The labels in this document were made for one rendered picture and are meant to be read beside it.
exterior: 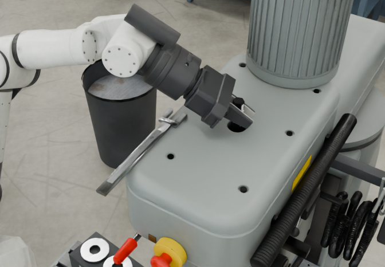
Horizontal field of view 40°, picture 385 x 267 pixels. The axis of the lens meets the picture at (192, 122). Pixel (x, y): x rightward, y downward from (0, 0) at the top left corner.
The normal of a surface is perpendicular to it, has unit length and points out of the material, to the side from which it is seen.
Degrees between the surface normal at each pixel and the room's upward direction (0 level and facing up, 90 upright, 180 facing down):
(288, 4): 90
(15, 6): 0
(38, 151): 0
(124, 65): 88
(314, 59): 90
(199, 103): 90
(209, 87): 31
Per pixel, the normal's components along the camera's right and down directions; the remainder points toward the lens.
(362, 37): 0.01, -0.76
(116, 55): -0.19, 0.61
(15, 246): 0.43, -0.79
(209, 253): -0.44, 0.58
